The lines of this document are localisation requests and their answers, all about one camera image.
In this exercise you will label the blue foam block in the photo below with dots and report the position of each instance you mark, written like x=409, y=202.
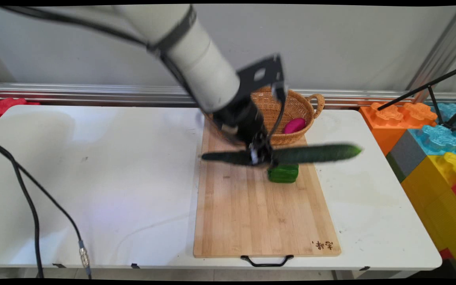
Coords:
x=437, y=138

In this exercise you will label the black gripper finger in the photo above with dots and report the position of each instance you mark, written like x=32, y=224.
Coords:
x=268, y=152
x=253, y=155

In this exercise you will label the orange foam block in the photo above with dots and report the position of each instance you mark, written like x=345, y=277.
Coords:
x=382, y=130

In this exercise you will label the long green cucumber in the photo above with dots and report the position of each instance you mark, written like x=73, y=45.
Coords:
x=315, y=153

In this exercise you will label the aluminium frame post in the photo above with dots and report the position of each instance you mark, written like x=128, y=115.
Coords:
x=441, y=51

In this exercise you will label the aluminium rail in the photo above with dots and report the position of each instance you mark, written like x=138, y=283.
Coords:
x=93, y=93

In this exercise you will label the grey foam block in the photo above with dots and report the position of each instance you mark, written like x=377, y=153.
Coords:
x=408, y=154

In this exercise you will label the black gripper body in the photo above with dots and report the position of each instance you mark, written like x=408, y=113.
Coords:
x=242, y=120

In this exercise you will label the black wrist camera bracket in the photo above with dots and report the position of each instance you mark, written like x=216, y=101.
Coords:
x=276, y=71

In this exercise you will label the magenta toy eggplant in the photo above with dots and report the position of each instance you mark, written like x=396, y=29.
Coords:
x=294, y=126

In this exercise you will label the black tripod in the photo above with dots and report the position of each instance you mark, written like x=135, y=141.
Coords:
x=422, y=87

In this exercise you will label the green bell pepper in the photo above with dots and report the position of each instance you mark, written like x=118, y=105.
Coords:
x=283, y=174

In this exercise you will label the bamboo cutting board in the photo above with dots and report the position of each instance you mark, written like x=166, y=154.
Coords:
x=251, y=213

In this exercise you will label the woven wicker basket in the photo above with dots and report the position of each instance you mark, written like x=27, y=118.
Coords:
x=295, y=107

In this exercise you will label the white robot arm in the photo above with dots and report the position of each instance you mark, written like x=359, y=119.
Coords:
x=196, y=59

